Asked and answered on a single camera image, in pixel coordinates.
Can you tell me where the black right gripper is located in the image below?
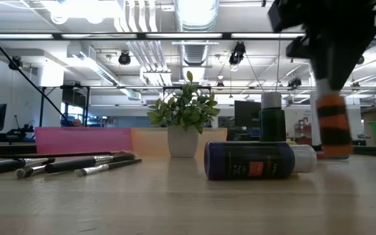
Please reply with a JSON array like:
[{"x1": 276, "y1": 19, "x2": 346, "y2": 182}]
[{"x1": 302, "y1": 0, "x2": 376, "y2": 92}]

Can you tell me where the orange black paint bottle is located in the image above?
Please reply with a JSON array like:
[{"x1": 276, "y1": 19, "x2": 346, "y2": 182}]
[{"x1": 316, "y1": 78, "x2": 354, "y2": 160}]

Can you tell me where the green paint bottle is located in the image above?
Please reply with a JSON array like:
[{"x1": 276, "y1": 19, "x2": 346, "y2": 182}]
[{"x1": 258, "y1": 91, "x2": 287, "y2": 143}]

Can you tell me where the blue paint bottle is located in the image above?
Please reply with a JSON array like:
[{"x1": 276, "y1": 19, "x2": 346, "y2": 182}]
[{"x1": 203, "y1": 140, "x2": 319, "y2": 181}]

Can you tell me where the black fan paintbrush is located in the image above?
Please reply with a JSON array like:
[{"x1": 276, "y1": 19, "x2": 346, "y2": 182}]
[{"x1": 44, "y1": 150, "x2": 136, "y2": 174}]

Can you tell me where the thin long black paintbrush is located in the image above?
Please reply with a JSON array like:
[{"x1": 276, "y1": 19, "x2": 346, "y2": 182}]
[{"x1": 0, "y1": 151, "x2": 121, "y2": 160}]

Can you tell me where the black paintbrush silver ferrule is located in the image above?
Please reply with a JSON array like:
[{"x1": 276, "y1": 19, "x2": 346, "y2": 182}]
[
  {"x1": 74, "y1": 158, "x2": 143, "y2": 178},
  {"x1": 15, "y1": 164, "x2": 49, "y2": 180}
]

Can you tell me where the black computer monitor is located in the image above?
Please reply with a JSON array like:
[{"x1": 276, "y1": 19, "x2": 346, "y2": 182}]
[{"x1": 234, "y1": 100, "x2": 262, "y2": 129}]

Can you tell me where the black overhead crossbar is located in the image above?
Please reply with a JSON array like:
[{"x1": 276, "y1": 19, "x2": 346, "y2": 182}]
[{"x1": 0, "y1": 31, "x2": 376, "y2": 41}]

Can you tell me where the green plant in white pot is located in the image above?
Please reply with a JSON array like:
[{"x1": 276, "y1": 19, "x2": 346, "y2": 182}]
[{"x1": 146, "y1": 70, "x2": 221, "y2": 159}]

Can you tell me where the orange plastic tray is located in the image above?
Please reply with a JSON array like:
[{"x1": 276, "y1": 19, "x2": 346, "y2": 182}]
[{"x1": 131, "y1": 127, "x2": 228, "y2": 158}]

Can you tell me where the pink plastic tray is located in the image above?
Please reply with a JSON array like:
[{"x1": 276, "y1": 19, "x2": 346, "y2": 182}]
[{"x1": 33, "y1": 127, "x2": 133, "y2": 155}]

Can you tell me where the black diagonal strut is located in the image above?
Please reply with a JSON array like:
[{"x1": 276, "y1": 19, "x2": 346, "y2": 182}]
[{"x1": 0, "y1": 20, "x2": 73, "y2": 128}]

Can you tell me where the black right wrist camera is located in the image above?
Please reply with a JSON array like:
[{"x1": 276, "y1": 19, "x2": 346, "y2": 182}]
[{"x1": 268, "y1": 0, "x2": 304, "y2": 33}]

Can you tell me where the silver ventilation duct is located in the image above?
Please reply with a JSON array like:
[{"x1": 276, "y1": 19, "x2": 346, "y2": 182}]
[{"x1": 174, "y1": 0, "x2": 221, "y2": 67}]

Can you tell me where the black aluminium table frame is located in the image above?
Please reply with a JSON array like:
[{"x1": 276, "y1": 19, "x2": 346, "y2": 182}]
[{"x1": 0, "y1": 142, "x2": 376, "y2": 159}]

